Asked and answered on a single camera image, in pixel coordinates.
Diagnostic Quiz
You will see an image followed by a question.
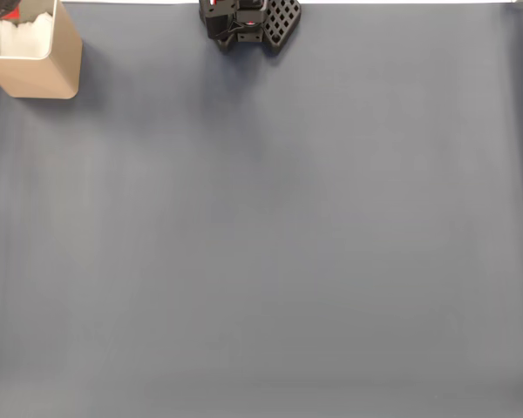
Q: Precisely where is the beige box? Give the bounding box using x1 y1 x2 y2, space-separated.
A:
0 0 84 100

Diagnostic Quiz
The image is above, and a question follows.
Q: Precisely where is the white padding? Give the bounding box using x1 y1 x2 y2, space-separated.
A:
0 11 54 60

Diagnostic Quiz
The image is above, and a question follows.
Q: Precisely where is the grey mat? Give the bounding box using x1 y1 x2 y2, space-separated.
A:
0 2 523 418

